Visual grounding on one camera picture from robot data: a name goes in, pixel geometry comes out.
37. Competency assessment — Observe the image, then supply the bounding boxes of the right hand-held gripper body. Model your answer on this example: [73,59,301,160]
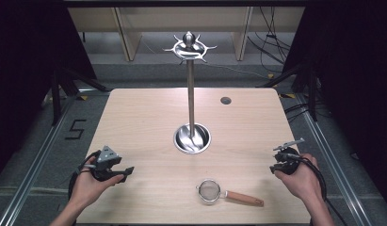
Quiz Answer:
[271,137,306,176]

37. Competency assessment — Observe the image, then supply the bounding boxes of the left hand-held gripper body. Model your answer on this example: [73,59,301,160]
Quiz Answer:
[90,145,126,183]

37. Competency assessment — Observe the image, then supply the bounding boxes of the wooden-handled mesh strainer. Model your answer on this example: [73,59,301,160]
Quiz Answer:
[195,178,266,208]

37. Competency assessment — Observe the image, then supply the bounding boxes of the metal utensil rack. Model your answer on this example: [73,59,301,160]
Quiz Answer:
[162,30,218,155]

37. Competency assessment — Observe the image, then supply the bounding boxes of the person's right hand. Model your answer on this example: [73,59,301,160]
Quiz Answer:
[273,153,323,206]

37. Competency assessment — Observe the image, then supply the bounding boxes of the person's left hand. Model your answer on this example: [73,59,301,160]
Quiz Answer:
[68,164,125,209]

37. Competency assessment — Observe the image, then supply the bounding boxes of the black metal stand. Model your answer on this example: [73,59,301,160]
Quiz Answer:
[256,61,319,122]
[49,66,111,127]

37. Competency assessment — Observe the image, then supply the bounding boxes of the black curtain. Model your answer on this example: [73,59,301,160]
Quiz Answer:
[281,0,387,202]
[0,0,99,185]

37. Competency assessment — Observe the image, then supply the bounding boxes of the left hand-held gripper black cable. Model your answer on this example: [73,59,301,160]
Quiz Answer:
[67,150,103,202]

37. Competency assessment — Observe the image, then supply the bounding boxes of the hand-held gripper black cable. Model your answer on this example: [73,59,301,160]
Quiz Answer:
[67,150,103,202]
[280,152,349,226]

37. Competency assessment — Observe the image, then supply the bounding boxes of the right hand-held gripper black cable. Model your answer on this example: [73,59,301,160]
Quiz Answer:
[280,152,349,226]

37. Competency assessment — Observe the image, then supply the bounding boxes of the aluminium floor rail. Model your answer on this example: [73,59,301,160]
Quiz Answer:
[0,92,82,226]
[294,93,377,226]

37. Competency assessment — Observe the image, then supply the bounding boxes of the white floor cable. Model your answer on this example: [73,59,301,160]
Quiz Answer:
[209,63,271,80]

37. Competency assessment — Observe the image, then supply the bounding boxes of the bundle of black floor cables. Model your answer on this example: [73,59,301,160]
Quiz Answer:
[247,7,292,75]

